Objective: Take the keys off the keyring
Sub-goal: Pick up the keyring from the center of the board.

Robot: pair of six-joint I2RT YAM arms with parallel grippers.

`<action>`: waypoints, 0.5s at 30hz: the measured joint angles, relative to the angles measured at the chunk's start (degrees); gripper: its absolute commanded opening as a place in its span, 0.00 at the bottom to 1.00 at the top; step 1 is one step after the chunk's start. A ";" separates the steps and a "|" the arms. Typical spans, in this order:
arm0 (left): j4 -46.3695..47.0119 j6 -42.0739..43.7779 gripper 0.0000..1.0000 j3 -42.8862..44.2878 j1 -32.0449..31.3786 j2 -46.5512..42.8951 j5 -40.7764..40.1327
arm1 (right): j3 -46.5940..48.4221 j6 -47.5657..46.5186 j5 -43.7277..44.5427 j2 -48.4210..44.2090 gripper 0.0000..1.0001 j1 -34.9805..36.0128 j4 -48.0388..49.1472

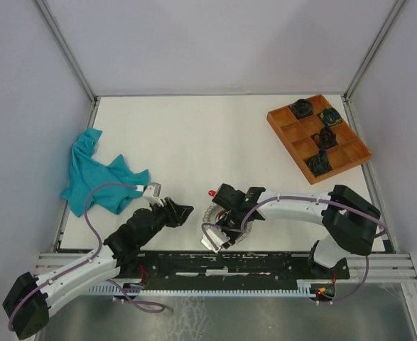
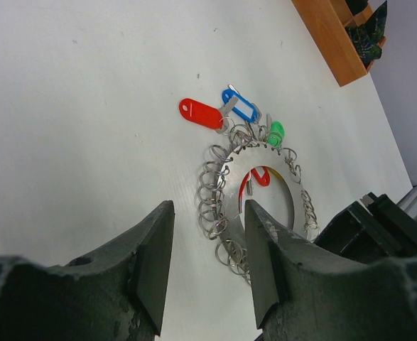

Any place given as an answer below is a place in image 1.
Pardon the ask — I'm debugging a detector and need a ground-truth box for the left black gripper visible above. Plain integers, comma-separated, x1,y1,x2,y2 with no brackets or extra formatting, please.
139,196,193,246

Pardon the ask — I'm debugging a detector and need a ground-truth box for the silver keyring with keys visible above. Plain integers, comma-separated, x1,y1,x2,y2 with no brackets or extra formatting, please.
201,204,251,252

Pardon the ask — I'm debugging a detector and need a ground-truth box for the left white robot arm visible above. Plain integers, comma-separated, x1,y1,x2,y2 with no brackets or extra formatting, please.
2,197,194,340

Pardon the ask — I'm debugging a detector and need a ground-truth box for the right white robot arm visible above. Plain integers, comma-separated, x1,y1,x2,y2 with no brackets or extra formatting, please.
204,184,380,278

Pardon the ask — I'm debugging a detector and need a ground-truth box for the dark round part bottom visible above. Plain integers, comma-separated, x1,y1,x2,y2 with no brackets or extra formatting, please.
306,148,332,176

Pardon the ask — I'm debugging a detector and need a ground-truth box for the teal cloth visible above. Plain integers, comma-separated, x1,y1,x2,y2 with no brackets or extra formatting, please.
61,128,151,217

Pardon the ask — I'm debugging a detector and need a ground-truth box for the orange compartment tray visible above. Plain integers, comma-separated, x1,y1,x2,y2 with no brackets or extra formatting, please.
266,94,372,185

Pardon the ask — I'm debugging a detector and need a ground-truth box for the black round part lower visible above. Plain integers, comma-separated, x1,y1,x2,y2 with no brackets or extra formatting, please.
312,127,337,149

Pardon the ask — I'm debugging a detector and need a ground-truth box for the black round part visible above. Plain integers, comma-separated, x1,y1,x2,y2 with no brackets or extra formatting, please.
289,99,313,119
312,127,337,149

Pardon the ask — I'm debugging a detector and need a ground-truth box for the black round part top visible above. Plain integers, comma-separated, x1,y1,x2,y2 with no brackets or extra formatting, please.
289,99,313,119

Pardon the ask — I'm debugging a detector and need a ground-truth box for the green yellow round part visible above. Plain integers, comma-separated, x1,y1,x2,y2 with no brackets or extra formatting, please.
318,107,343,127

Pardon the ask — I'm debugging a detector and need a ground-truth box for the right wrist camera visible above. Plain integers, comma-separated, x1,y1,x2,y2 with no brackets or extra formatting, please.
200,224,242,254

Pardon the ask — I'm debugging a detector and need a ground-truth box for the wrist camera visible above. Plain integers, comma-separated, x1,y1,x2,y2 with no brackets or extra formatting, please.
136,183,164,207
200,224,242,254

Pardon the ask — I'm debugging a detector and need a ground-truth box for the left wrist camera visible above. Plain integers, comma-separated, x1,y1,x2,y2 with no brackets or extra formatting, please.
136,183,164,207

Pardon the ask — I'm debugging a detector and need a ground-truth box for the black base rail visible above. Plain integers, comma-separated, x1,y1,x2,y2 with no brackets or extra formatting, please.
114,251,350,291

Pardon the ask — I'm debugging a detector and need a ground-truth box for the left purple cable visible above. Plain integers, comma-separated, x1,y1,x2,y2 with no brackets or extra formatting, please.
8,182,166,332

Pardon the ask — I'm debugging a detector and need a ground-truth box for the white slotted cable duct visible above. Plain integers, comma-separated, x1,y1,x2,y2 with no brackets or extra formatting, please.
83,278,319,296

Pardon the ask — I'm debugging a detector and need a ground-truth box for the aluminium front frame rail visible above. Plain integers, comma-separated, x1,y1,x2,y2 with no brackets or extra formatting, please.
34,253,417,283

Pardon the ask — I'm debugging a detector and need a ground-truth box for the left aluminium frame post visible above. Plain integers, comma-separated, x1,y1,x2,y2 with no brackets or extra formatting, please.
30,0,99,106

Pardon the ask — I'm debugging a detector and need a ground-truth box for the aluminium frame post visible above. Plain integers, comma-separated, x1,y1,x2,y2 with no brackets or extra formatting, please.
343,0,408,102
30,0,99,106

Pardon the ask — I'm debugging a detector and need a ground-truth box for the right aluminium frame post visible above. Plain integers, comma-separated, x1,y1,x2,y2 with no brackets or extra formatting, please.
343,0,408,102

